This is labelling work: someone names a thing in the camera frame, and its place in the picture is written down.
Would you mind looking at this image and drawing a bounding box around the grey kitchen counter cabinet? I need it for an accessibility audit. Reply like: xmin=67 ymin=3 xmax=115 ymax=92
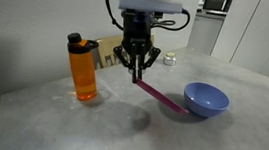
xmin=185 ymin=10 xmax=226 ymax=58

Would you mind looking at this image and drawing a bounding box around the small silver tin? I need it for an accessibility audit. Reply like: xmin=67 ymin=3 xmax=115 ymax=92
xmin=162 ymin=50 xmax=179 ymax=67

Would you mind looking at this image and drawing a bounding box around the black looped camera cable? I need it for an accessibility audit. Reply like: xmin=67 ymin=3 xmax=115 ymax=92
xmin=149 ymin=5 xmax=193 ymax=34

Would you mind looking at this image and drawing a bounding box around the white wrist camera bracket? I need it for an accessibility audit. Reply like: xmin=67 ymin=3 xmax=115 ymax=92
xmin=117 ymin=0 xmax=186 ymax=17

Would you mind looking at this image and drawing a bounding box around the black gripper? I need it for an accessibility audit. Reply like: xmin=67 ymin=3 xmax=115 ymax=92
xmin=109 ymin=8 xmax=166 ymax=86

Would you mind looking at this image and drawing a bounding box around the orange water bottle black lid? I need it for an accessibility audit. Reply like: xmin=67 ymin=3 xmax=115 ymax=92
xmin=60 ymin=31 xmax=104 ymax=103

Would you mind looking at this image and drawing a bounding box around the blue plastic bowl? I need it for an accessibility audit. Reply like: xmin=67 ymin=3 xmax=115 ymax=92
xmin=181 ymin=80 xmax=233 ymax=121

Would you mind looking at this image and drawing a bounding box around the pink plastic plate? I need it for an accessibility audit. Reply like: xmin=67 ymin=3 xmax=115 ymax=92
xmin=133 ymin=78 xmax=193 ymax=117

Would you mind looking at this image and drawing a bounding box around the silver microwave oven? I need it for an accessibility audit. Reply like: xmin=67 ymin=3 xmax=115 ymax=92
xmin=201 ymin=0 xmax=235 ymax=17

